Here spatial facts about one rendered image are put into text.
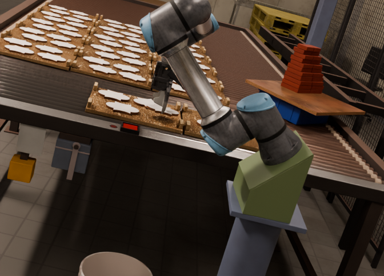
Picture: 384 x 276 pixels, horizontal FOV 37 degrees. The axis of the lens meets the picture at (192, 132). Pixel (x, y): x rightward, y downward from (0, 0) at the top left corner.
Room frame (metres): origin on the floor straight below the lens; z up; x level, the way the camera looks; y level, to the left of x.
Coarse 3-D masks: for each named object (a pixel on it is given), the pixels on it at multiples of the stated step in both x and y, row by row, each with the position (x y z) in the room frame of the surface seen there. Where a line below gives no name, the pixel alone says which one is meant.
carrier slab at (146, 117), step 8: (96, 96) 2.44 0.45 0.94; (128, 96) 2.58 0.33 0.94; (96, 104) 2.33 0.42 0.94; (104, 104) 2.36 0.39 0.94; (128, 104) 2.45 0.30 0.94; (168, 104) 2.63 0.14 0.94; (88, 112) 2.24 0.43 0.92; (96, 112) 2.24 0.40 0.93; (104, 112) 2.25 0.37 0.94; (112, 112) 2.28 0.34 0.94; (144, 112) 2.40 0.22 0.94; (152, 112) 2.44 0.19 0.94; (128, 120) 2.26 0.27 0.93; (136, 120) 2.27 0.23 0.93; (144, 120) 2.29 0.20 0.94; (152, 120) 2.32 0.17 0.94; (160, 120) 2.35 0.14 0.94; (168, 120) 2.39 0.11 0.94; (176, 120) 2.42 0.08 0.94; (160, 128) 2.29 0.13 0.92; (168, 128) 2.29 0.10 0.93; (176, 128) 2.31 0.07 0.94
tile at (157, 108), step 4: (148, 104) 2.38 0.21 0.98; (152, 104) 2.41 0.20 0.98; (156, 104) 2.43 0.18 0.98; (148, 108) 2.35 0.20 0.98; (152, 108) 2.34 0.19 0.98; (156, 108) 2.35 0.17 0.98; (160, 108) 2.38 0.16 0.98; (168, 108) 2.42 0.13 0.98; (156, 112) 2.32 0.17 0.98; (160, 112) 2.33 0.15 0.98; (164, 112) 2.33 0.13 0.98; (168, 112) 2.35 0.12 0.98; (172, 112) 2.37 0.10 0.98; (176, 112) 2.39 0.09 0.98; (176, 116) 2.36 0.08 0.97
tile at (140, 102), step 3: (135, 99) 2.52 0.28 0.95; (138, 99) 2.53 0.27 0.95; (141, 99) 2.55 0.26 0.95; (144, 99) 2.56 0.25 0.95; (147, 99) 2.57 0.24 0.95; (150, 99) 2.59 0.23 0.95; (135, 102) 2.49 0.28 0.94; (138, 102) 2.49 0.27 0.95; (141, 102) 2.50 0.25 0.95; (144, 102) 2.51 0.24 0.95; (147, 102) 2.53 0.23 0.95; (150, 102) 2.54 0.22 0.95; (153, 102) 2.55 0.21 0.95; (138, 105) 2.48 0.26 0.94; (141, 105) 2.48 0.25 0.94; (144, 105) 2.48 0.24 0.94
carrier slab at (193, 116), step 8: (184, 112) 2.58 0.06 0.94; (192, 112) 2.61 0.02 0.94; (184, 120) 2.45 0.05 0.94; (192, 120) 2.49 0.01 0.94; (184, 128) 2.36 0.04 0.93; (192, 128) 2.37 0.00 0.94; (200, 128) 2.40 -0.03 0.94; (200, 136) 2.31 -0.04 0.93; (248, 144) 2.37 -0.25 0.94; (256, 144) 2.40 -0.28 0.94
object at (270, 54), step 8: (248, 32) 6.19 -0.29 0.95; (256, 40) 5.72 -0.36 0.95; (264, 48) 5.32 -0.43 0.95; (272, 56) 4.97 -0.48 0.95; (280, 64) 4.66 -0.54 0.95; (328, 120) 3.31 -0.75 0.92; (336, 120) 3.23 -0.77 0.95; (336, 128) 3.16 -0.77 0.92; (344, 128) 3.09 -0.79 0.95; (344, 136) 3.02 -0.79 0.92; (352, 136) 2.96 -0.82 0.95; (352, 144) 2.90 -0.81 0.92; (360, 144) 2.84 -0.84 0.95; (360, 152) 2.78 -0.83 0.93; (368, 152) 2.73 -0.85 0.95; (368, 160) 2.67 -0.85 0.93; (376, 160) 2.63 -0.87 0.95; (376, 168) 2.57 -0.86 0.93
